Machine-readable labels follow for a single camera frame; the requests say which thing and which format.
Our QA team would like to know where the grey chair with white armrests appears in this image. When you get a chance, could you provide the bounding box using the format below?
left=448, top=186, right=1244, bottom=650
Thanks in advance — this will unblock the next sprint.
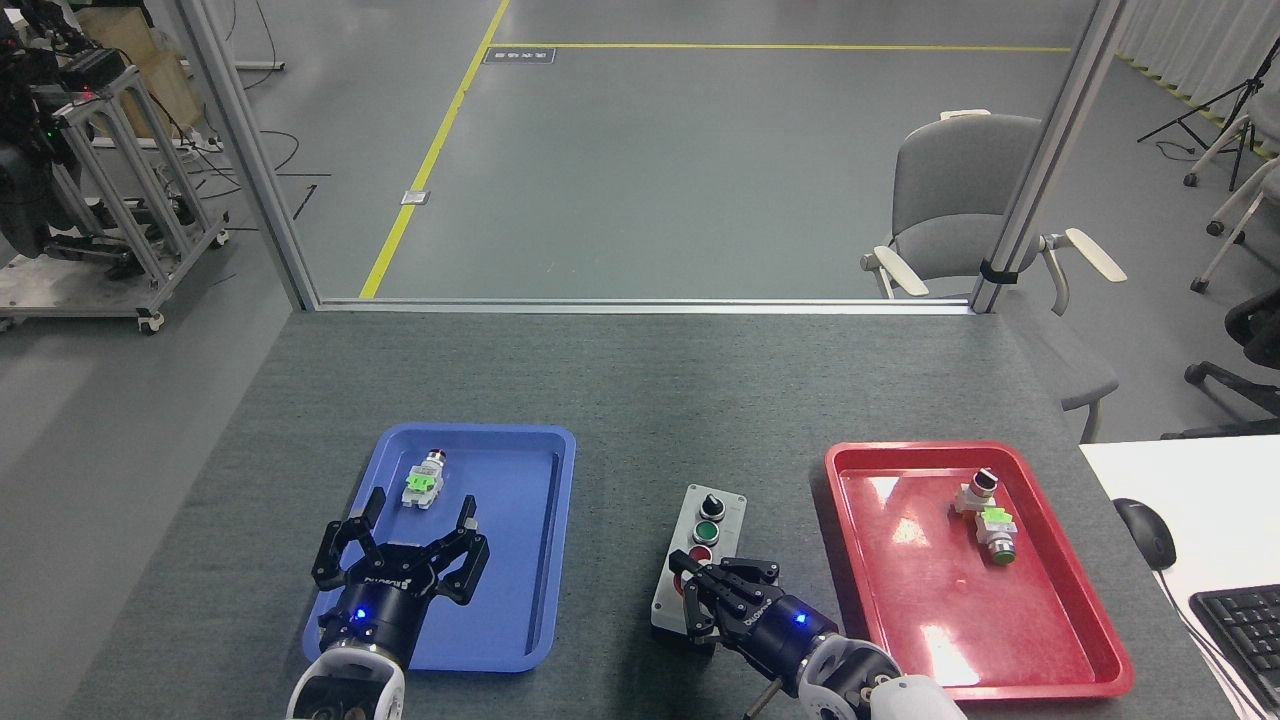
left=860, top=112, right=1129, bottom=443

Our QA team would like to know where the black tripod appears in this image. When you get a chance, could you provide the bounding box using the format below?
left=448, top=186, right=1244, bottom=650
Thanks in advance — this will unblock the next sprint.
left=1137, top=38, right=1280, bottom=191

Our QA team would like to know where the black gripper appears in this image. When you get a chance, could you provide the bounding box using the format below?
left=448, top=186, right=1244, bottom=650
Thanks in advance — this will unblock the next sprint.
left=667, top=549, right=840, bottom=692
left=312, top=486, right=492, bottom=667

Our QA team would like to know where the green-headed push button switch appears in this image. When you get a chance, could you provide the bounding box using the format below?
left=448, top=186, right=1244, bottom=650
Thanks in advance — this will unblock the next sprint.
left=978, top=505, right=1019, bottom=567

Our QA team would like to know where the silver aluminium rail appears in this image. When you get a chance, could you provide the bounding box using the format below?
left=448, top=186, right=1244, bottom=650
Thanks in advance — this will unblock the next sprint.
left=315, top=297, right=976, bottom=316

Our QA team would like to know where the blue plastic tray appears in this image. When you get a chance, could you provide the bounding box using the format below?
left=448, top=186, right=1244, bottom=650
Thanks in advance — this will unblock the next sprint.
left=302, top=423, right=577, bottom=673

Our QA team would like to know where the white wheeled chair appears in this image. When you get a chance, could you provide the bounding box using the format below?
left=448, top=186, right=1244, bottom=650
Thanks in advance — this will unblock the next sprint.
left=1190, top=160, right=1280, bottom=293
left=1183, top=108, right=1259, bottom=189

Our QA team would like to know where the white curtain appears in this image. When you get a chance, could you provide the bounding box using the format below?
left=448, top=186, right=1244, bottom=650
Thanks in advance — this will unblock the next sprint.
left=1115, top=0, right=1280, bottom=153

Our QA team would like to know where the black computer mouse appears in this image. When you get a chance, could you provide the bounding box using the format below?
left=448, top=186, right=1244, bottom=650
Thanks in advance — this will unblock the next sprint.
left=1113, top=497, right=1178, bottom=572

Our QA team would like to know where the black machine on cart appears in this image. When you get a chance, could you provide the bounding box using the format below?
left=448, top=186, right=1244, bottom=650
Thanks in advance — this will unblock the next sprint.
left=0, top=0, right=131, bottom=261

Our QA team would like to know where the silver aluminium post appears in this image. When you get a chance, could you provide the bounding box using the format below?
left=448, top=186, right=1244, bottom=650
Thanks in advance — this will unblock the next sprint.
left=970, top=0, right=1129, bottom=315
left=178, top=0, right=321, bottom=311

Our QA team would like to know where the red-headed push button switch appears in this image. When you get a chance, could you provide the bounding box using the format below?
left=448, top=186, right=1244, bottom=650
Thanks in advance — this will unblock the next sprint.
left=402, top=449, right=448, bottom=509

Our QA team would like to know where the brown cardboard box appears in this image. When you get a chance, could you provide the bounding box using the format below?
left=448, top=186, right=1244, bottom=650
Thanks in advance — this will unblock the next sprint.
left=75, top=5, right=206, bottom=138

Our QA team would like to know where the black office chair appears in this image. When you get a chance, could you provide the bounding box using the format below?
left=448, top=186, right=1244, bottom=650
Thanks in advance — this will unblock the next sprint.
left=1160, top=290, right=1280, bottom=441

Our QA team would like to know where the grey control box with buttons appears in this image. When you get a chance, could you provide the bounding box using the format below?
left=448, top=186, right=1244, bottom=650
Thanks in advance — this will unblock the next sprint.
left=650, top=484, right=748, bottom=647

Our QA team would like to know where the aluminium frame cart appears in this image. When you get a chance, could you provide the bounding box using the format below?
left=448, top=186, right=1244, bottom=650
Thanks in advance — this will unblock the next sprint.
left=0, top=65, right=231, bottom=336

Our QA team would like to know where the white desk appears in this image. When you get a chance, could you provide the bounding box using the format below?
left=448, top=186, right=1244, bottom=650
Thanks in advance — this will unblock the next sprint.
left=1078, top=434, right=1280, bottom=720

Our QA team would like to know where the red plastic tray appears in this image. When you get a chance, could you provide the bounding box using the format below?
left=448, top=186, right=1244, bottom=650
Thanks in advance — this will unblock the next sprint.
left=824, top=441, right=1135, bottom=702

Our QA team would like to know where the black keyboard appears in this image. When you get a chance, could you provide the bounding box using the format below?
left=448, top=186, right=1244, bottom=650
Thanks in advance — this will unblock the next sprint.
left=1189, top=585, right=1280, bottom=716

